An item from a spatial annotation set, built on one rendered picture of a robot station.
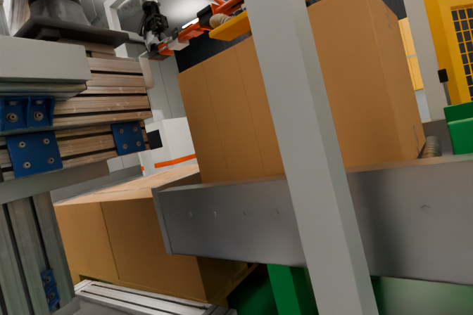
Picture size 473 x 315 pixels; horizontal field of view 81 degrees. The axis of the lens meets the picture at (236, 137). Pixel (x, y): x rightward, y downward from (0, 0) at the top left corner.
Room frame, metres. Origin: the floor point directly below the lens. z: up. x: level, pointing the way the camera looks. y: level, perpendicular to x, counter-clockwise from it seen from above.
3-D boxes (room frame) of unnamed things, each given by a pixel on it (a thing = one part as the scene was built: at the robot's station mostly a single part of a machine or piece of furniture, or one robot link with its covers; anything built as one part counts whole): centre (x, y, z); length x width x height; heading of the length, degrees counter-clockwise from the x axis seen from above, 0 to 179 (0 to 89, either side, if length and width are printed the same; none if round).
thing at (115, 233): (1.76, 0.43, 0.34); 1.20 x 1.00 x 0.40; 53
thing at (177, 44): (1.19, 0.15, 1.15); 0.07 x 0.07 x 0.04; 51
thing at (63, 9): (0.72, 0.37, 1.09); 0.15 x 0.15 x 0.10
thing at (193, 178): (1.12, 0.07, 0.58); 0.70 x 0.03 x 0.06; 143
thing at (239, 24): (0.82, -0.15, 1.05); 0.34 x 0.10 x 0.05; 51
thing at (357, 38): (0.90, -0.21, 0.75); 0.60 x 0.40 x 0.40; 51
